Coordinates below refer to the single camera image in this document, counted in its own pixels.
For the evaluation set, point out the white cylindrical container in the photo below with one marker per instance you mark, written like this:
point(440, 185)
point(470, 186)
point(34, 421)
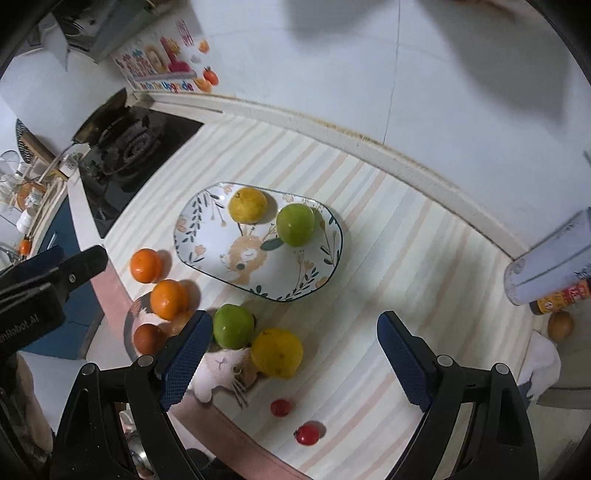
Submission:
point(559, 261)

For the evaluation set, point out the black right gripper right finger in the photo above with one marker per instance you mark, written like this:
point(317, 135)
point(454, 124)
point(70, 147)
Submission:
point(499, 442)

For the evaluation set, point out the striped cat tablecloth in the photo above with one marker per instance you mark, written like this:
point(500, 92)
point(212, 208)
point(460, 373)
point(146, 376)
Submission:
point(402, 252)

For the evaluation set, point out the black gas stove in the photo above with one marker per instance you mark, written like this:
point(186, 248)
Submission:
point(128, 144)

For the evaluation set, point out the red cherry tomato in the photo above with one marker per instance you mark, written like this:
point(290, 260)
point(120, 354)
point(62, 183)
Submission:
point(280, 408)
point(308, 434)

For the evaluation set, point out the dark red-orange fruit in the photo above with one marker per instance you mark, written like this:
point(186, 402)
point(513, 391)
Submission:
point(148, 339)

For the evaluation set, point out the white cloth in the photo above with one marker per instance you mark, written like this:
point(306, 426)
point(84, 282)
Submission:
point(540, 370)

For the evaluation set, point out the speckled yellow-green pear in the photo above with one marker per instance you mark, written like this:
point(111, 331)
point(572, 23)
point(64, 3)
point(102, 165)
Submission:
point(247, 206)

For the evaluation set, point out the large orange mandarin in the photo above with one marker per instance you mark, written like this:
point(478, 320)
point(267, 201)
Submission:
point(168, 299)

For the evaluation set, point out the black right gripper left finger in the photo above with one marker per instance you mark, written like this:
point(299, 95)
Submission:
point(90, 443)

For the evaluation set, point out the green apple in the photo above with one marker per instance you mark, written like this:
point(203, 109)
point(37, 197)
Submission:
point(295, 224)
point(233, 327)

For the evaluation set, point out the oval floral ceramic plate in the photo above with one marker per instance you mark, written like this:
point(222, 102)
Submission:
point(252, 257)

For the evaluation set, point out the small orange mandarin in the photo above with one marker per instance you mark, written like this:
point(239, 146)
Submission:
point(145, 266)

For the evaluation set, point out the yellow labelled sauce bottle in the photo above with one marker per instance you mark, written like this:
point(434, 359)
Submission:
point(559, 300)

